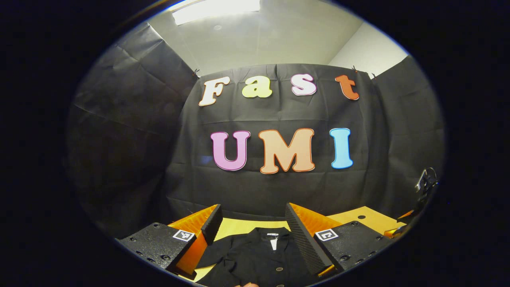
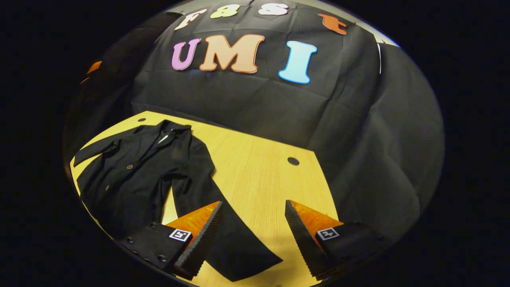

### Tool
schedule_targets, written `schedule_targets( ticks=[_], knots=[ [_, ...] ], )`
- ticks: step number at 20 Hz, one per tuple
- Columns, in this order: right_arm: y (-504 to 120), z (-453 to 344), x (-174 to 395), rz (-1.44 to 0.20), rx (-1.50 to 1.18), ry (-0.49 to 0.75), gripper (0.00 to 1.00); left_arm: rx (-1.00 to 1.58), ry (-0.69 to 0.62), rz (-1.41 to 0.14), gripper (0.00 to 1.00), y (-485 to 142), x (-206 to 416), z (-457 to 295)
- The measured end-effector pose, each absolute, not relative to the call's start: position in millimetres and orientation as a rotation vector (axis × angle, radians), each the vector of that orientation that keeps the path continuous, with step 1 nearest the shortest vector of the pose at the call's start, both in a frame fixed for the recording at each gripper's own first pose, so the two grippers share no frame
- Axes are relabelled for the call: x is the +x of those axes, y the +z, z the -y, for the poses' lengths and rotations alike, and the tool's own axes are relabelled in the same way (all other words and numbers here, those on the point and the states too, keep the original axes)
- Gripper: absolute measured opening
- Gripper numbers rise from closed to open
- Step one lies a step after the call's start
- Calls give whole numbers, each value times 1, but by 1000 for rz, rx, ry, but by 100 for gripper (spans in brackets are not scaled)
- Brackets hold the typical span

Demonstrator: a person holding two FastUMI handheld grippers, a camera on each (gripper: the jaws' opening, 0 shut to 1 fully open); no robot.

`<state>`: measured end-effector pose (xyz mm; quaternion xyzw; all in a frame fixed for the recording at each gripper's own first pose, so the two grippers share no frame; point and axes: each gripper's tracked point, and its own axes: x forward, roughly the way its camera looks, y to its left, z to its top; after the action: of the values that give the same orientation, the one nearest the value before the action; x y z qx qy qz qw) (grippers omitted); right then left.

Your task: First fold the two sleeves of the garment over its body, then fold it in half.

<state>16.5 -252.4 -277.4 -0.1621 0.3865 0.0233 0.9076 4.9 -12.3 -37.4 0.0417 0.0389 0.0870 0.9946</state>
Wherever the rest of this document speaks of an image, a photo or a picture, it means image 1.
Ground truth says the black collared shirt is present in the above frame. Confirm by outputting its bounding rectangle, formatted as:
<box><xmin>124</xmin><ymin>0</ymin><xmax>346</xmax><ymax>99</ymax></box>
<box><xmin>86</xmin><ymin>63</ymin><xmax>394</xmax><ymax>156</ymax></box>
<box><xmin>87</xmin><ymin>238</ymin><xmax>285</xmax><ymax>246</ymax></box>
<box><xmin>195</xmin><ymin>227</ymin><xmax>319</xmax><ymax>287</ymax></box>

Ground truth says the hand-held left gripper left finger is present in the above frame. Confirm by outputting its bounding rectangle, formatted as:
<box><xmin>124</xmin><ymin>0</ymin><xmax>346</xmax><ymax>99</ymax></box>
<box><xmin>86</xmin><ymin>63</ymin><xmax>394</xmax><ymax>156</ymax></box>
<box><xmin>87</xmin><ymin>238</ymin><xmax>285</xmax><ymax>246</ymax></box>
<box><xmin>119</xmin><ymin>203</ymin><xmax>224</xmax><ymax>279</ymax></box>

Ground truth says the rectangular ceiling light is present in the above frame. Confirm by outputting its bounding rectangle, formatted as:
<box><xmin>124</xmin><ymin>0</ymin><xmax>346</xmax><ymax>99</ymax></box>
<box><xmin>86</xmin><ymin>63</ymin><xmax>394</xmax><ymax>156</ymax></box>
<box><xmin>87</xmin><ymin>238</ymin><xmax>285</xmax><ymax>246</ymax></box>
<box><xmin>171</xmin><ymin>0</ymin><xmax>261</xmax><ymax>26</ymax></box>

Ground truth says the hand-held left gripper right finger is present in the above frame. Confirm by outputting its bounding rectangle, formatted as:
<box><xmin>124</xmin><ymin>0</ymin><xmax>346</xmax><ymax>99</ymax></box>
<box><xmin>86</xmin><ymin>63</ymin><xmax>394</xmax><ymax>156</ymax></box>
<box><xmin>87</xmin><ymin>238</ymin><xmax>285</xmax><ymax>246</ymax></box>
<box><xmin>284</xmin><ymin>202</ymin><xmax>393</xmax><ymax>278</ymax></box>

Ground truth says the black backdrop cloth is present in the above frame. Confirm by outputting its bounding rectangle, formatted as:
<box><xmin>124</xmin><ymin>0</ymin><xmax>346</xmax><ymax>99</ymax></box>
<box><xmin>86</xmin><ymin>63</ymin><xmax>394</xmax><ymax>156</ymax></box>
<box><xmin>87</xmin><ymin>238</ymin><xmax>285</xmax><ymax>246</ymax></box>
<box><xmin>68</xmin><ymin>22</ymin><xmax>446</xmax><ymax>240</ymax></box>

